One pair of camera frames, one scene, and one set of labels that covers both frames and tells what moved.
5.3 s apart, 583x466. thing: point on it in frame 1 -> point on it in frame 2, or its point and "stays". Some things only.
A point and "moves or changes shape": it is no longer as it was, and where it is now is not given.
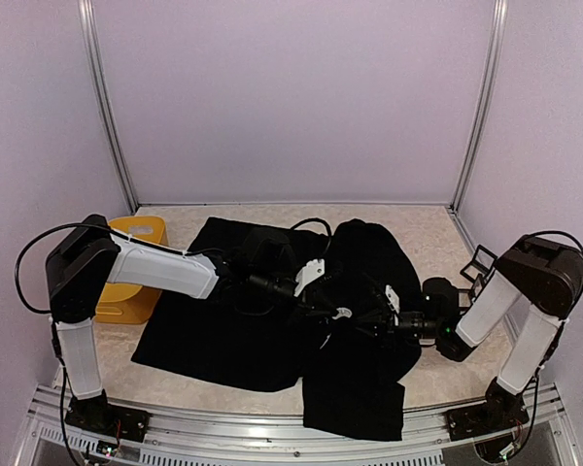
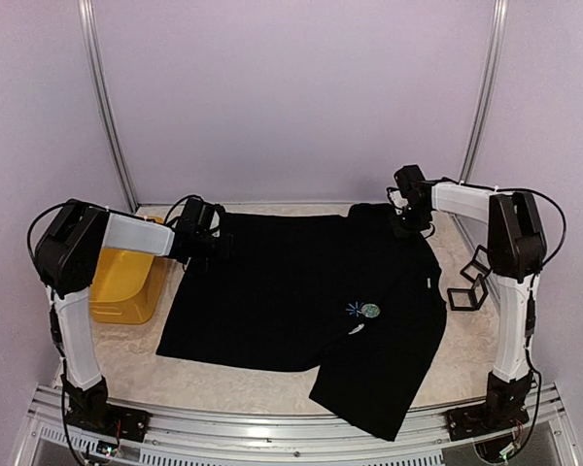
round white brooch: [342, 311] -> [357, 329]
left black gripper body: [262, 282] -> [205, 250]
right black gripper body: [428, 326] -> [412, 220]
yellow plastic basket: [127, 303] stays
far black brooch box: [483, 263] stays
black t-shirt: [330, 311] moves or changes shape
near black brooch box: [466, 297] stays
